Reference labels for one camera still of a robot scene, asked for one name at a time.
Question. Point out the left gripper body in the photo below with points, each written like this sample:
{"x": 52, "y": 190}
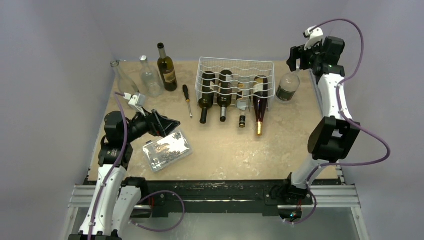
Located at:
{"x": 141, "y": 125}

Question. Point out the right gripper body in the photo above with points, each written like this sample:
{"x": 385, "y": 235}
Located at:
{"x": 294, "y": 57}

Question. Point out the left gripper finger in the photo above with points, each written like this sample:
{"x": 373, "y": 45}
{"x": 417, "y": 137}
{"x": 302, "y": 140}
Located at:
{"x": 165, "y": 125}
{"x": 156, "y": 124}

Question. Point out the tall clear bottle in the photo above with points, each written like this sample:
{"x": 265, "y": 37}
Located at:
{"x": 124, "y": 82}

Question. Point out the dark green bottle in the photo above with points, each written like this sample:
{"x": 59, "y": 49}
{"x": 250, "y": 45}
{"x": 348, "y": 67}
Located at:
{"x": 206, "y": 101}

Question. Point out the clear bottle silver cap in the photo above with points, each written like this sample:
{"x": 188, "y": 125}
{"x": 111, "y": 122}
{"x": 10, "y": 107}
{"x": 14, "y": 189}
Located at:
{"x": 150, "y": 78}

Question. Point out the dark labelled wine bottle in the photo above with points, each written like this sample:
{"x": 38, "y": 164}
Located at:
{"x": 166, "y": 69}

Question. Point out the dark bottle silver collar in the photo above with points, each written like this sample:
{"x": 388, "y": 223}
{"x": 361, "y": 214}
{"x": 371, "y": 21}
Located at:
{"x": 224, "y": 98}

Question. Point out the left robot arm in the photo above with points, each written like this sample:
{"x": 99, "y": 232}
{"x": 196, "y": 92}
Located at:
{"x": 115, "y": 195}

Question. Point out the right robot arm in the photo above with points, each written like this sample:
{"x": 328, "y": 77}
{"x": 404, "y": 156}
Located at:
{"x": 334, "y": 137}

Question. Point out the red bottle gold foil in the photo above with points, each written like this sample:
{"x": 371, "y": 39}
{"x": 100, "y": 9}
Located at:
{"x": 260, "y": 93}

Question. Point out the small dark bottle gold cap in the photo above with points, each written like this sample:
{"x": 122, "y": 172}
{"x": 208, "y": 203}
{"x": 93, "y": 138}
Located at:
{"x": 242, "y": 103}

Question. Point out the clear plastic parts box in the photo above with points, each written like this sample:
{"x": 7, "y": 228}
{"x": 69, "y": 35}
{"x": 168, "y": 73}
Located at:
{"x": 167, "y": 150}

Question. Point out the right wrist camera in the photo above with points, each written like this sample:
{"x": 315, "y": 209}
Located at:
{"x": 314, "y": 35}

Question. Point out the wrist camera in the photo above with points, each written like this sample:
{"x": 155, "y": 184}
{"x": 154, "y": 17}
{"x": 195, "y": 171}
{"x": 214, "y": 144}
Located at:
{"x": 136, "y": 101}
{"x": 314, "y": 35}

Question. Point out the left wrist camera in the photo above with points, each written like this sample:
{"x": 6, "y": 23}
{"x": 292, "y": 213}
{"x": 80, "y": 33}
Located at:
{"x": 136, "y": 101}

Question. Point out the black handled screwdriver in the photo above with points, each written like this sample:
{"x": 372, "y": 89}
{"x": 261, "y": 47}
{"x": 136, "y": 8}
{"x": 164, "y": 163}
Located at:
{"x": 187, "y": 99}

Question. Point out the white wire wine rack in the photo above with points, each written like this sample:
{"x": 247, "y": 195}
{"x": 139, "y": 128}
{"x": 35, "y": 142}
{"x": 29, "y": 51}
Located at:
{"x": 243, "y": 71}

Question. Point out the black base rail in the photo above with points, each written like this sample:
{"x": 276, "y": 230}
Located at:
{"x": 270, "y": 198}

